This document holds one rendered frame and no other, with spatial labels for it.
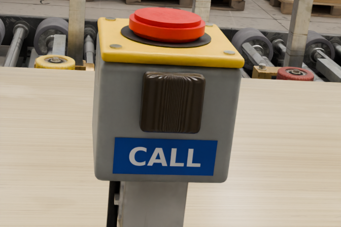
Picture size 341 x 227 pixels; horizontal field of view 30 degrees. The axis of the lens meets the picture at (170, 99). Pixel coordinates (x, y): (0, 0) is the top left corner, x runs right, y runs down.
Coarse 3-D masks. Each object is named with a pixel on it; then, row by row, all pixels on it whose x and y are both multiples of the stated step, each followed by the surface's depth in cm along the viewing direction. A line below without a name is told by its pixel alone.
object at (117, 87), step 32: (128, 32) 33; (96, 64) 35; (128, 64) 30; (160, 64) 31; (192, 64) 31; (224, 64) 31; (96, 96) 33; (128, 96) 31; (224, 96) 31; (96, 128) 32; (128, 128) 31; (224, 128) 32; (96, 160) 32; (224, 160) 33
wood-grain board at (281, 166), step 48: (0, 96) 111; (48, 96) 113; (240, 96) 123; (288, 96) 126; (336, 96) 128; (0, 144) 93; (48, 144) 94; (240, 144) 101; (288, 144) 103; (336, 144) 105; (0, 192) 80; (48, 192) 81; (96, 192) 82; (192, 192) 85; (240, 192) 86; (288, 192) 87; (336, 192) 89
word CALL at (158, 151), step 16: (128, 144) 32; (144, 144) 32; (160, 144) 32; (176, 144) 32; (192, 144) 32; (208, 144) 32; (128, 160) 32; (144, 160) 32; (160, 160) 32; (176, 160) 32; (192, 160) 32; (208, 160) 33
